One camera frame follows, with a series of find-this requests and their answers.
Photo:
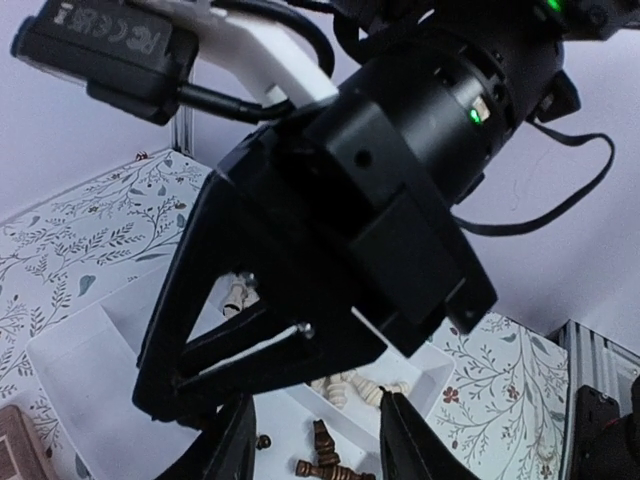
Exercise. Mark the dark chess pieces pile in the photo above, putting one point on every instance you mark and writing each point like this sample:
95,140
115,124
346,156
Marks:
309,448

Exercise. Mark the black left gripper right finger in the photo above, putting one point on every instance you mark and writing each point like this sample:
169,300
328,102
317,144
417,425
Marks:
410,449

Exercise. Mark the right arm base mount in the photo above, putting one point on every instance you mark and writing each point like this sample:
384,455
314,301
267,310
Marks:
605,443

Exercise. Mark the right aluminium frame post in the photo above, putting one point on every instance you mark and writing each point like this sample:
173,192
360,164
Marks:
182,132

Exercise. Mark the wooden chessboard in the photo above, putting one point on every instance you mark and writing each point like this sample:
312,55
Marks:
20,458

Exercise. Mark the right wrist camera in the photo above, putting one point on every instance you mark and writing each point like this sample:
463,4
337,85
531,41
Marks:
247,61

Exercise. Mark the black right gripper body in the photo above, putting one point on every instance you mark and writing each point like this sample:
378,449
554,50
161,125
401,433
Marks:
348,206

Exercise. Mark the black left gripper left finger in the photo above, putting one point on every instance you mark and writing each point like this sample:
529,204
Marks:
225,450

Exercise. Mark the floral patterned table mat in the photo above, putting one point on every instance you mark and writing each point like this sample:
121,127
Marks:
502,412

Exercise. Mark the light chess pieces pile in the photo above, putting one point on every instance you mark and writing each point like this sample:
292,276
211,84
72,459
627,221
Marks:
241,294

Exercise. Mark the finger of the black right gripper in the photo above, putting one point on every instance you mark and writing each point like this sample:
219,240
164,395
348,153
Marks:
300,328

